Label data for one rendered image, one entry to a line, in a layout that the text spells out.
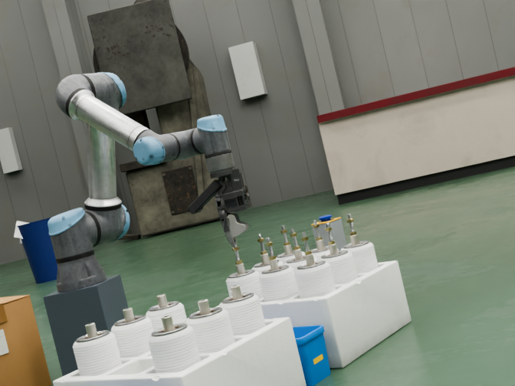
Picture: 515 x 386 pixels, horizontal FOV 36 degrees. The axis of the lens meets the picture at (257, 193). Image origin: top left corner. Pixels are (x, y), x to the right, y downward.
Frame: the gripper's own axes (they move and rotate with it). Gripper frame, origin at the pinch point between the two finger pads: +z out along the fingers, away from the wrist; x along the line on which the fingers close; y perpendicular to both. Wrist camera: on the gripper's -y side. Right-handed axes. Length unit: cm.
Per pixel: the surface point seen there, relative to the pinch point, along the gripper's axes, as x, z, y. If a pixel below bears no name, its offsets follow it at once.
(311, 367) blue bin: -30.3, 29.7, 19.6
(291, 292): -8.5, 15.2, 14.9
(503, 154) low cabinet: 482, 23, 125
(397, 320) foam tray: 7, 31, 39
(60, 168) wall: 755, -67, -392
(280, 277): -9.8, 10.6, 13.1
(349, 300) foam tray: -12.0, 19.6, 29.8
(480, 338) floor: -16, 34, 60
